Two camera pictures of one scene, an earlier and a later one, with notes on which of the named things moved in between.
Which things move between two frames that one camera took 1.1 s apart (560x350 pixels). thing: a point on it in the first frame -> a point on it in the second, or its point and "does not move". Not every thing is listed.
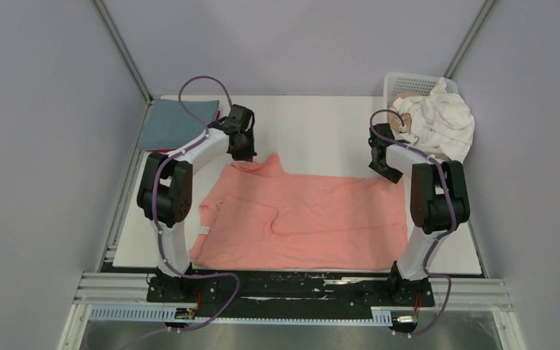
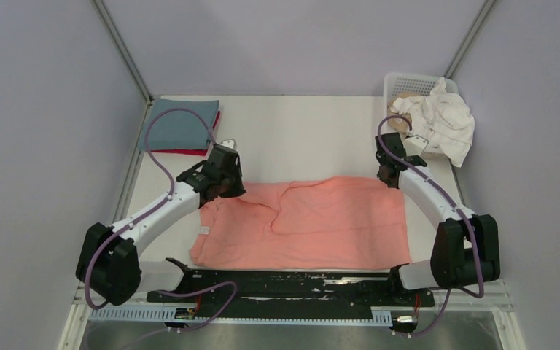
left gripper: (250, 154) -> (239, 189)
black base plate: (291, 288) does not move
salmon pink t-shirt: (257, 216) does not move
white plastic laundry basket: (396, 84) does not move
